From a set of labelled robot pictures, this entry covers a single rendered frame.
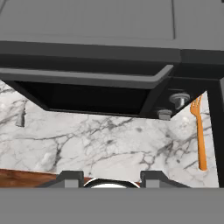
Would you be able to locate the dark grey oven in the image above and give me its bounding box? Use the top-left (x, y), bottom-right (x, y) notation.
top-left (0, 40), bottom-right (224, 188)

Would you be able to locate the white round plate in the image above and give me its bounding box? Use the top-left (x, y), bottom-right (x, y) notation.
top-left (83, 178), bottom-right (141, 189)

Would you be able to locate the grey oven knob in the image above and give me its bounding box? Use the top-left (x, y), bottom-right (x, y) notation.
top-left (157, 108), bottom-right (173, 121)
top-left (169, 92), bottom-right (191, 110)

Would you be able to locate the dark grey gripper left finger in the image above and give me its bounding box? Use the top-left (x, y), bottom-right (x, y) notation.
top-left (37, 170), bottom-right (86, 189)

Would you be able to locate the orange fork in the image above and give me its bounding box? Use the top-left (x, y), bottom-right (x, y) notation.
top-left (189, 94), bottom-right (208, 172)

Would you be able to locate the narrow grey cupboard door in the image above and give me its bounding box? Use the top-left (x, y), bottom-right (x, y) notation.
top-left (172, 0), bottom-right (224, 52)

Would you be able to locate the dark grey oven door handle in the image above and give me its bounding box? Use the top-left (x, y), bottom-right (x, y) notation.
top-left (0, 64), bottom-right (175, 90)

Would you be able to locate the wide grey cupboard door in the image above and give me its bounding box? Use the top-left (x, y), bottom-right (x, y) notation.
top-left (0, 0), bottom-right (177, 42)

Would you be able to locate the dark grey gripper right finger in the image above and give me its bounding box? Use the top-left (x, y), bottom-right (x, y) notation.
top-left (139, 170), bottom-right (191, 189)

